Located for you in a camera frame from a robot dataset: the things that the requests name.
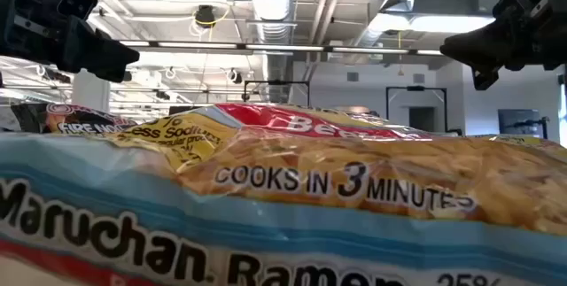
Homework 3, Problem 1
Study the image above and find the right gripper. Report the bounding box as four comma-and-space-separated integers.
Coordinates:
439, 0, 567, 92

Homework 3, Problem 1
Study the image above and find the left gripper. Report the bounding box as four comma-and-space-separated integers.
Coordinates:
0, 0, 141, 83

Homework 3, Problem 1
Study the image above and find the black Maruchan fire noodle packet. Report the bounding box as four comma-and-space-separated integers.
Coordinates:
11, 102, 138, 135

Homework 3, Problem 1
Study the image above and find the blue Maruchan beef ramen packet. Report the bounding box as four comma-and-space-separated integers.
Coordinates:
0, 102, 567, 286

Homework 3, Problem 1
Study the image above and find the white building pillar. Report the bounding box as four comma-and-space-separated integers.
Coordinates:
70, 67, 112, 112

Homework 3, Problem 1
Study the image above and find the bright ceiling light fixture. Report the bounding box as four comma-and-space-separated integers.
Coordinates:
369, 11, 496, 35

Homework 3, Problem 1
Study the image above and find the dark computer monitor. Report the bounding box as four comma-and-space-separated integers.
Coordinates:
497, 108, 542, 136

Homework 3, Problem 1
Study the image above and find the long overhead light bar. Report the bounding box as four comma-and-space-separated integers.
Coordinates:
117, 39, 444, 57

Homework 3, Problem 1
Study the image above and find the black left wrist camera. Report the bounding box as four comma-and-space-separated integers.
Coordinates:
56, 0, 99, 20

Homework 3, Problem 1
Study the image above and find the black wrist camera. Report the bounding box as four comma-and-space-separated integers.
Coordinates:
56, 0, 99, 20
491, 0, 553, 24

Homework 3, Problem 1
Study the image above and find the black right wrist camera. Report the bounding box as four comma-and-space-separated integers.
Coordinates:
491, 0, 553, 24

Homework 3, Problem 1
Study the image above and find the black metal rig frame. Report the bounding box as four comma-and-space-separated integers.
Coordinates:
242, 80, 311, 108
384, 85, 449, 135

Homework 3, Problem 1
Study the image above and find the black ceiling camera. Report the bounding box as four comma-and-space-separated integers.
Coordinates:
194, 4, 217, 28

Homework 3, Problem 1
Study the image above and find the silver round air duct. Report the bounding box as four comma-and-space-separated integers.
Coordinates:
245, 0, 297, 105

